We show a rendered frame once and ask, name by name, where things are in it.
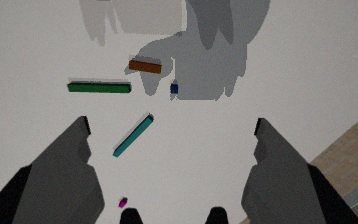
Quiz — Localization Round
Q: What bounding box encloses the turquoise rod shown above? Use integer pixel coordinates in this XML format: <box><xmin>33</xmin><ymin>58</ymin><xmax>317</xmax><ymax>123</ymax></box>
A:
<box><xmin>113</xmin><ymin>115</ymin><xmax>154</xmax><ymax>158</ymax></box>

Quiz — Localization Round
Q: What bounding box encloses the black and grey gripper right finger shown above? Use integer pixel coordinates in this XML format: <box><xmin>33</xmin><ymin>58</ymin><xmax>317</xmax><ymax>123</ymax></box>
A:
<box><xmin>241</xmin><ymin>118</ymin><xmax>358</xmax><ymax>224</ymax></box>

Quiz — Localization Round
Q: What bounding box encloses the orange rod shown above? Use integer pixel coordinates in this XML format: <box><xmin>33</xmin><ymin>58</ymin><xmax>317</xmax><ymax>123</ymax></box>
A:
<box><xmin>129</xmin><ymin>60</ymin><xmax>162</xmax><ymax>74</ymax></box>

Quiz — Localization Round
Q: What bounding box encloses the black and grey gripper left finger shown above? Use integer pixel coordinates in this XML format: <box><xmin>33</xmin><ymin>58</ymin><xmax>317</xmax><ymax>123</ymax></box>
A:
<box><xmin>0</xmin><ymin>116</ymin><xmax>105</xmax><ymax>224</ymax></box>

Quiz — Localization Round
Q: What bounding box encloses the small magenta block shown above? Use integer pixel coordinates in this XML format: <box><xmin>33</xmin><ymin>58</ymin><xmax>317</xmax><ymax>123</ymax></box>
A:
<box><xmin>118</xmin><ymin>198</ymin><xmax>128</xmax><ymax>208</ymax></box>

